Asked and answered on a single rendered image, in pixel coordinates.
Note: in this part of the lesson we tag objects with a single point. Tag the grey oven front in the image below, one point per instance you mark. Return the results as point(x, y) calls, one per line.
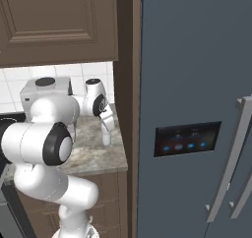
point(10, 215)

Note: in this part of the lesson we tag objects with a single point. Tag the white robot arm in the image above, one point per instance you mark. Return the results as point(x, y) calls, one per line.
point(39, 143)

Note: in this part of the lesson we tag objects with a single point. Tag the plain blue-grey fridge door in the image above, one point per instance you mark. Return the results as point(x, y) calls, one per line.
point(241, 227)

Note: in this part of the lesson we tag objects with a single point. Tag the brown lower cupboard front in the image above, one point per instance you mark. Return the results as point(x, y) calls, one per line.
point(110, 202)

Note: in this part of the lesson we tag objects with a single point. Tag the brown upper cupboard door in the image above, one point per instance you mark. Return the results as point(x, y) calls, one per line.
point(55, 22)

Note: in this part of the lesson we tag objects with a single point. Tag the blue-grey fridge door with display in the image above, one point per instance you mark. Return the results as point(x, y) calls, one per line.
point(183, 68)

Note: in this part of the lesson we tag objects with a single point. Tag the black hob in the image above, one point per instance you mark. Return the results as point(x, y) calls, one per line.
point(8, 119)

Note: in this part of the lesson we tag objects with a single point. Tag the brown tall side panel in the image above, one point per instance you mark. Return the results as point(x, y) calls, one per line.
point(126, 84)

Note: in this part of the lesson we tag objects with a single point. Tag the grey box appliance black lid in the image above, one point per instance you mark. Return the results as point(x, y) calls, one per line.
point(36, 91)

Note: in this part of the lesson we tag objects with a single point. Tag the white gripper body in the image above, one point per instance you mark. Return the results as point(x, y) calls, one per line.
point(107, 122)

